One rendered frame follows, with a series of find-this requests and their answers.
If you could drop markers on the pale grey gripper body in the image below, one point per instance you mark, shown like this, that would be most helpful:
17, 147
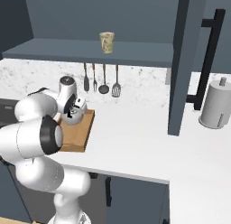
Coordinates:
75, 118

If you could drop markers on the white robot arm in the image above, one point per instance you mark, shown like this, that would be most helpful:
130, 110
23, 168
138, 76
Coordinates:
33, 140

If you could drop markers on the wooden tray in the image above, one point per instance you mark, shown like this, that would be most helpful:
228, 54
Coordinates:
78, 137

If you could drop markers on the beige patterned mug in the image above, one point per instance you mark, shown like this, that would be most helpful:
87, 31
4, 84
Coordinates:
107, 42

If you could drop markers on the dark grey cabinet door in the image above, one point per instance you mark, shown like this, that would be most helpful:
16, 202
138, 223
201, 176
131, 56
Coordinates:
13, 23

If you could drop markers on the grey kettle with knob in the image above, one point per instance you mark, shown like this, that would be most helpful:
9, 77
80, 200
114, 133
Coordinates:
215, 107

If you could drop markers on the hanging dark fork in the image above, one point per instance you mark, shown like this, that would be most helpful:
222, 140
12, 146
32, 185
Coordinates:
94, 83

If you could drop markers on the hanging dark ladle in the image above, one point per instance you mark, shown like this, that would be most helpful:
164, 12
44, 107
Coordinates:
103, 88

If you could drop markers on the hanging slotted spatula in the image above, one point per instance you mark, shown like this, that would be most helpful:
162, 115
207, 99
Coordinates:
116, 89

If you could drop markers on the black hob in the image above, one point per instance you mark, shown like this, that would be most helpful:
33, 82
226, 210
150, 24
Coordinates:
6, 113

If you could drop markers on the dark grey base cupboard front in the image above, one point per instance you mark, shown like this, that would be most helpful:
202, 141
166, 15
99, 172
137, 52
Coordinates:
97, 203

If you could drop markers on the blue grey base cupboard front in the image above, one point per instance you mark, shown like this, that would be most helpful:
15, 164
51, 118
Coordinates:
12, 197

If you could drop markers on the grey base cupboard door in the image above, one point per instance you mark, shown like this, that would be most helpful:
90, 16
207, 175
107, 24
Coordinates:
138, 203

